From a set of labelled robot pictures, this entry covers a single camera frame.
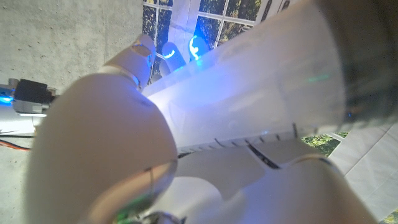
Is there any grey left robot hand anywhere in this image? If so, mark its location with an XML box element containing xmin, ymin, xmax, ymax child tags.
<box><xmin>24</xmin><ymin>33</ymin><xmax>379</xmax><ymax>224</ymax></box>

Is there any large clear plastic syringe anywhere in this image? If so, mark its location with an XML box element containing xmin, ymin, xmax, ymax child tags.
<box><xmin>142</xmin><ymin>0</ymin><xmax>398</xmax><ymax>154</ymax></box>

